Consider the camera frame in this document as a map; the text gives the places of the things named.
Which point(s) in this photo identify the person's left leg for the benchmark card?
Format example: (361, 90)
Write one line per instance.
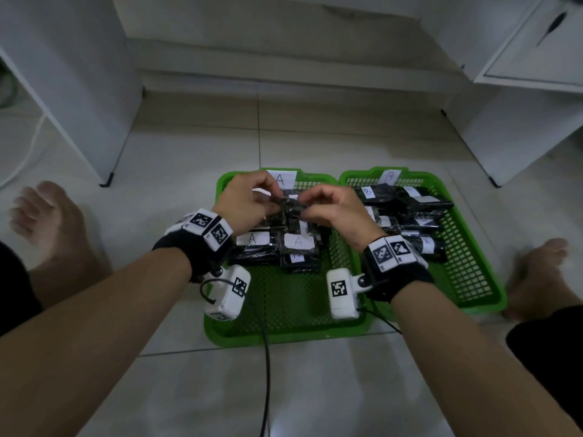
(68, 282)

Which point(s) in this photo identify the person's right hand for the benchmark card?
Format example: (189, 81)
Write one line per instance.
(341, 213)

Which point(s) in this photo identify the person's left forearm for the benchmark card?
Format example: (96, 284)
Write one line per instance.
(91, 341)

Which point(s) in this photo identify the black packet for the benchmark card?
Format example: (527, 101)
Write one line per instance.
(287, 204)

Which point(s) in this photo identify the white desk cabinet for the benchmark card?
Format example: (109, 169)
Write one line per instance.
(514, 127)

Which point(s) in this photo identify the white desk side panel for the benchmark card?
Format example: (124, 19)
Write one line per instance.
(77, 86)

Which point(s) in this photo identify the green plastic basket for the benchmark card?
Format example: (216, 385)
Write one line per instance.
(473, 277)
(296, 314)

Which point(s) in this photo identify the black wristband with marker tags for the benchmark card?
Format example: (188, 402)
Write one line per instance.
(396, 277)
(191, 250)

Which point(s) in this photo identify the person's right leg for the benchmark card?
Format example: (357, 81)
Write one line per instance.
(546, 304)

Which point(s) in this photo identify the person's right foot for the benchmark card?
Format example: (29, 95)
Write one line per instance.
(537, 277)

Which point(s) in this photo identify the person's leg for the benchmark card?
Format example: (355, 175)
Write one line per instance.
(68, 282)
(546, 304)

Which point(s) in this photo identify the person's left hand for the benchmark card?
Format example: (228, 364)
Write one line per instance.
(241, 204)

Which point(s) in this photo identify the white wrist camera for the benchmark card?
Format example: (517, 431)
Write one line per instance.
(225, 300)
(341, 304)

